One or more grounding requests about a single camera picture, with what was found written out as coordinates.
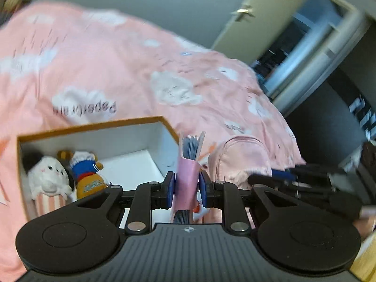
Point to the cream door with handle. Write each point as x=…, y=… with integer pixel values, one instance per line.
x=254, y=27

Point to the duck plush blue jacket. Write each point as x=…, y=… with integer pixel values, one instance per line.
x=85, y=167

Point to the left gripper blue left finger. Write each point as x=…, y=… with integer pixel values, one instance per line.
x=168, y=189

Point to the pink cloud print duvet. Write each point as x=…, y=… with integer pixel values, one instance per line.
x=63, y=65

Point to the orange cardboard box white inside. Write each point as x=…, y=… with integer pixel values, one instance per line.
x=133, y=151

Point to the right hand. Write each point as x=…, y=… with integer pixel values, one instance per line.
x=365, y=224

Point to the small pink backpack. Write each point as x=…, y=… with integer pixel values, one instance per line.
x=236, y=159

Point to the white plush doll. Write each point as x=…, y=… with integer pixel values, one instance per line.
x=48, y=181

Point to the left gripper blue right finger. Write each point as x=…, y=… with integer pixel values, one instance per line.
x=205, y=189

